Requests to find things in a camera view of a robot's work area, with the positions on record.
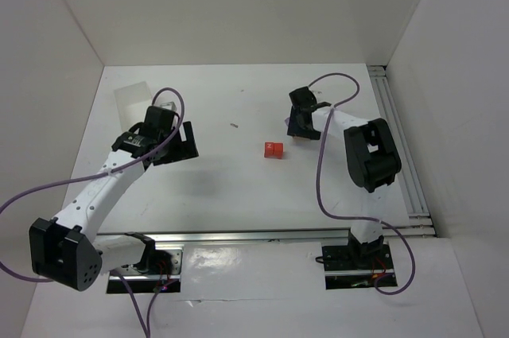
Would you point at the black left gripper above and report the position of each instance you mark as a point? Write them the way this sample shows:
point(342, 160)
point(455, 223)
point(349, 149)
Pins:
point(175, 149)

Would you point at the red wood block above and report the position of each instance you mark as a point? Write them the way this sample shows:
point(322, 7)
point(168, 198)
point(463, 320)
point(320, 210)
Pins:
point(278, 150)

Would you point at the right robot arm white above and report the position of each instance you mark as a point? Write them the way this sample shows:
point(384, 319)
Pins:
point(372, 161)

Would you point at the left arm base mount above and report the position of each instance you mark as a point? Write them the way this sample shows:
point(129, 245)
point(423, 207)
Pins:
point(165, 273)

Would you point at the aluminium rail front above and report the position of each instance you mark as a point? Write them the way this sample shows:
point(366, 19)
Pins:
point(419, 231)

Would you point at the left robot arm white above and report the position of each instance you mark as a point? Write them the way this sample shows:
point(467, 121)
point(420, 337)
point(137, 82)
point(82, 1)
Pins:
point(65, 249)

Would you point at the red block with letter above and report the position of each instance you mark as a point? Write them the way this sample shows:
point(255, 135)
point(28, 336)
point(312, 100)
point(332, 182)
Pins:
point(268, 149)

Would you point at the white perforated plastic box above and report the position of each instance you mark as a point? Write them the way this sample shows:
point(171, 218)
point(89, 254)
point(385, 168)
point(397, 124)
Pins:
point(131, 103)

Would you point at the aluminium rail right side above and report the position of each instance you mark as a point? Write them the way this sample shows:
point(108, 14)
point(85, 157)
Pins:
point(408, 178)

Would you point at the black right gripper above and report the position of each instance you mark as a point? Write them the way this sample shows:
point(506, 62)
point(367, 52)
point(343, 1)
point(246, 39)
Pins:
point(299, 122)

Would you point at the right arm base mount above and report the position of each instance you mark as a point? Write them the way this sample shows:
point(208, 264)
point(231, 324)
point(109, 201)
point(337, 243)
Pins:
point(342, 271)

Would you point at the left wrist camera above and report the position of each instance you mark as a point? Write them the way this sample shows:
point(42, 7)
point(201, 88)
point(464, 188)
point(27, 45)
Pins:
point(169, 106)

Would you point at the aluminium rail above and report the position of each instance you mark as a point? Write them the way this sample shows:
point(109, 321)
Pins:
point(419, 231)
point(408, 178)

